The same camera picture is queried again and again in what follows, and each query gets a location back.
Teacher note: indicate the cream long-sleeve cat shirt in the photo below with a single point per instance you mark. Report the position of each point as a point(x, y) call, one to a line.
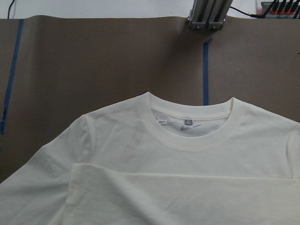
point(147, 161)

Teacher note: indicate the aluminium frame post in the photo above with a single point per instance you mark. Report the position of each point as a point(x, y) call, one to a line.
point(208, 14)

